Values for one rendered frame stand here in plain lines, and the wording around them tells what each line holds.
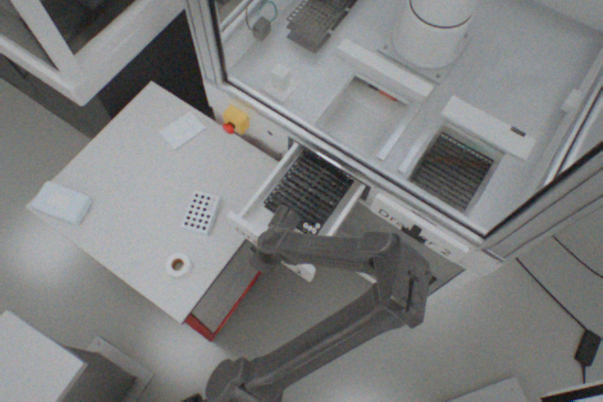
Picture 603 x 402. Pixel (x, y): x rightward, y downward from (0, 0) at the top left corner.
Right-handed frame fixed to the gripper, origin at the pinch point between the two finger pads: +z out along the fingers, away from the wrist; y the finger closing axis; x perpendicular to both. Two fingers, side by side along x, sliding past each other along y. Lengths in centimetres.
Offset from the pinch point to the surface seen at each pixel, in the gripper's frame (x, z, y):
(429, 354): -65, 89, 23
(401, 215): -22.8, -1.6, 31.9
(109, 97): 85, 20, 19
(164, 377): 22, 89, -48
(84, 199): 59, 10, -15
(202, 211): 28.0, 10.4, 2.3
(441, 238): -35.2, -2.3, 32.0
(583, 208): -50, -45, 35
